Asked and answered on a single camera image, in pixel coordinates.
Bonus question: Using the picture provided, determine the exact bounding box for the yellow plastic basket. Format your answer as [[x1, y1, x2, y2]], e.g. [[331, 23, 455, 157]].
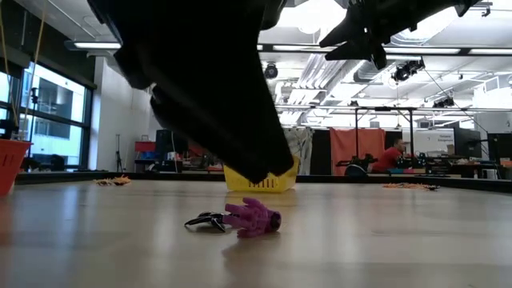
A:
[[222, 154, 301, 194]]

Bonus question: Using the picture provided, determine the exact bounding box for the orange curtain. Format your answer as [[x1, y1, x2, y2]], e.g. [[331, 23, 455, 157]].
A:
[[329, 127, 387, 176]]

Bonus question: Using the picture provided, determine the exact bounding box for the white light strip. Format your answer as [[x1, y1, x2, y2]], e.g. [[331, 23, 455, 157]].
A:
[[468, 48, 512, 56], [272, 44, 335, 54], [383, 46, 462, 55], [74, 42, 122, 50]]

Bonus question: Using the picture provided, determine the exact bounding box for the thin black tripod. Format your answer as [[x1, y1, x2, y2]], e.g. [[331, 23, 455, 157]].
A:
[[114, 134, 124, 173]]

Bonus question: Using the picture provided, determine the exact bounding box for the red plastic basket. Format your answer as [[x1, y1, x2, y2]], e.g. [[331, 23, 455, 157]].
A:
[[0, 138, 33, 198]]

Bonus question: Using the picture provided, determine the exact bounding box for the black ceiling spotlight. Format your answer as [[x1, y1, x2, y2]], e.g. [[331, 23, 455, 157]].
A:
[[433, 95, 456, 109], [390, 58, 426, 84]]

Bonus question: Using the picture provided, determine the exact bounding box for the cluttered distant workbench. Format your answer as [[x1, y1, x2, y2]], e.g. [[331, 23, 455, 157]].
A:
[[399, 151, 512, 180]]

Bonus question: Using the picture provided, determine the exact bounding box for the yellow cable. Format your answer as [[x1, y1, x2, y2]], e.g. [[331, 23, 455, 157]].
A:
[[0, 0, 46, 139]]

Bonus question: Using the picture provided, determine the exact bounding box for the white wall sign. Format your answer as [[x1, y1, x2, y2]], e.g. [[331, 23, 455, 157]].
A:
[[414, 128, 455, 155]]

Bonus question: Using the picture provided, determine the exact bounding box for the black monitor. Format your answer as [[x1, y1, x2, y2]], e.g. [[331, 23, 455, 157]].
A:
[[154, 128, 191, 161], [486, 132, 512, 163], [453, 126, 483, 159]]

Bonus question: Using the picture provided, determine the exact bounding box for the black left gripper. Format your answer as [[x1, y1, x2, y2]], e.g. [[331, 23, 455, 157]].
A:
[[87, 0, 296, 184]]

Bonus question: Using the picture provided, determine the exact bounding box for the black curtain panel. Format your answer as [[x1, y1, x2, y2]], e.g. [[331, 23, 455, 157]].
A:
[[314, 128, 332, 176]]

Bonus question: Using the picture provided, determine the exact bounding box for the black round ceiling camera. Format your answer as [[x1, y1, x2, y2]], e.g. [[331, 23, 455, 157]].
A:
[[263, 62, 280, 80]]

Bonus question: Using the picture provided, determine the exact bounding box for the black aluminium table frame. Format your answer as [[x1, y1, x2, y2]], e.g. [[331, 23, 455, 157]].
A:
[[15, 170, 512, 194]]

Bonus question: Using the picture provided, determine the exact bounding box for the silver air duct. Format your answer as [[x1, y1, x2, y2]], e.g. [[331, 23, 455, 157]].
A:
[[351, 7, 465, 83]]

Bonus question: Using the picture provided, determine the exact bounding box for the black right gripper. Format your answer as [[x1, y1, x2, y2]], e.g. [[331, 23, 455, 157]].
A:
[[319, 0, 417, 70]]

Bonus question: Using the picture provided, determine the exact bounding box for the purple toy hand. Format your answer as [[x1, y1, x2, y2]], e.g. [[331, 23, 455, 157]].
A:
[[222, 197, 282, 239]]

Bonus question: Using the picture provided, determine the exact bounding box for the person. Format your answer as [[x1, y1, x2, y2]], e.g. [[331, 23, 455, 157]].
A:
[[370, 138, 407, 174]]

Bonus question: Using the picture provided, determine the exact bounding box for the red box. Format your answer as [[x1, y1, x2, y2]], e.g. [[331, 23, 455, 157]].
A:
[[134, 140, 157, 154]]

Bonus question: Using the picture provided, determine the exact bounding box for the patterned white cloth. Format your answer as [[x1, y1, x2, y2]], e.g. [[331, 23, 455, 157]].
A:
[[284, 126, 315, 175]]

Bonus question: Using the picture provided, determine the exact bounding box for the black gantry frame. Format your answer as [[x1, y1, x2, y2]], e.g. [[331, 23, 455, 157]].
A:
[[354, 106, 417, 171]]

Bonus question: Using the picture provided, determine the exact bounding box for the large window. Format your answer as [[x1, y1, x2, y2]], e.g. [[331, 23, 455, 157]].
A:
[[0, 59, 96, 172]]

